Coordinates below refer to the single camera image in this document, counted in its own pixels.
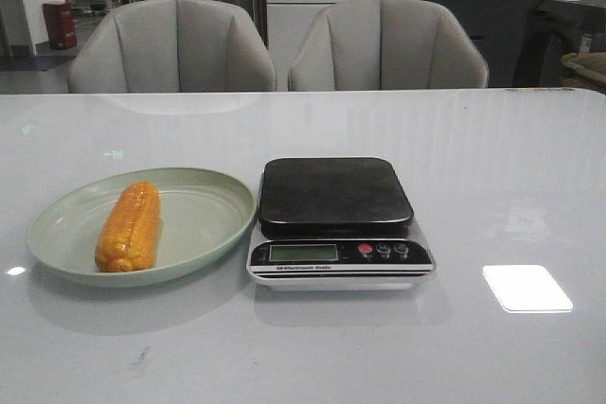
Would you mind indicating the orange corn cob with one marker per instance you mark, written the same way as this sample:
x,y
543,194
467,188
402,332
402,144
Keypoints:
x,y
128,239

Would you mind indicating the black silver electronic kitchen scale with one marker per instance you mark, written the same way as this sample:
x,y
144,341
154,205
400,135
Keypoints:
x,y
336,223

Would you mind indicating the pale green round plate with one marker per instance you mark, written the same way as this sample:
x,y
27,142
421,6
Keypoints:
x,y
203,215

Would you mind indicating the right grey upholstered chair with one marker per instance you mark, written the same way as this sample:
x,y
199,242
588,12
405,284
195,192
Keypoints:
x,y
370,45

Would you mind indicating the grey upholstered chair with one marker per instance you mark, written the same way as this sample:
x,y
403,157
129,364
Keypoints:
x,y
370,45
173,46

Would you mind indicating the left grey upholstered chair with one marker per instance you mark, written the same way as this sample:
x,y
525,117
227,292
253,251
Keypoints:
x,y
173,46

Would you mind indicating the dark glossy side table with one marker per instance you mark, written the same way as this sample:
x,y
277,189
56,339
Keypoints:
x,y
555,28

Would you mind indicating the red trash bin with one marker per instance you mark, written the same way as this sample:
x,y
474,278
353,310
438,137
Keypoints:
x,y
59,25

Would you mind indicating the beige cushion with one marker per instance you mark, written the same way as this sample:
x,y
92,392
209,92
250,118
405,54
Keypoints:
x,y
585,71

